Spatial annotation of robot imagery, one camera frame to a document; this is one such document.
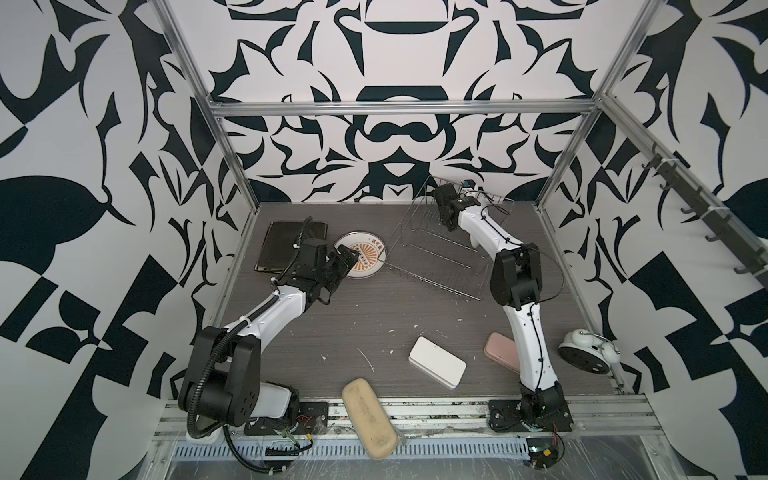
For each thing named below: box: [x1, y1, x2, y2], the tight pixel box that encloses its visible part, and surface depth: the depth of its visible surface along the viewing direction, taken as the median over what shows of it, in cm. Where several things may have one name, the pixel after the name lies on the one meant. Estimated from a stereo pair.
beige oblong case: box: [342, 377, 400, 460], surface depth 73 cm
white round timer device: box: [558, 328, 621, 375], surface depth 77 cm
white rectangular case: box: [408, 336, 467, 390], surface depth 81 cm
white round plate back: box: [334, 230, 387, 279], surface depth 109 cm
